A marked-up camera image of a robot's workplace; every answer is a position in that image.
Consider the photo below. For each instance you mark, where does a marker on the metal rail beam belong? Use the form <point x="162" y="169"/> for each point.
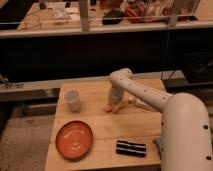
<point x="29" y="90"/>

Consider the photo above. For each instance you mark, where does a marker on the wooden table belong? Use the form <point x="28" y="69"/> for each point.
<point x="131" y="124"/>

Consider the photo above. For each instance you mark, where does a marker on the white plastic bottle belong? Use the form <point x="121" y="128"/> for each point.
<point x="138" y="103"/>

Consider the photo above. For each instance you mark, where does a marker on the black bag on shelf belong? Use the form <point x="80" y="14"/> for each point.
<point x="113" y="17"/>

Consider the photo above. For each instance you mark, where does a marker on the translucent plastic cup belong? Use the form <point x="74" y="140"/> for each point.
<point x="72" y="100"/>

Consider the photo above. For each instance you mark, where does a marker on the red object on shelf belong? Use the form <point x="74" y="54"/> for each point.
<point x="135" y="12"/>

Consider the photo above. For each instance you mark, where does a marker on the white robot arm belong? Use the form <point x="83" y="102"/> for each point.
<point x="186" y="143"/>

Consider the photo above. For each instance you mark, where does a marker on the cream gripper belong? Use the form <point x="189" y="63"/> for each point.
<point x="115" y="107"/>

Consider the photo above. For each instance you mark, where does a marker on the orange plate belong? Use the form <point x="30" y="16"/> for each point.
<point x="74" y="139"/>

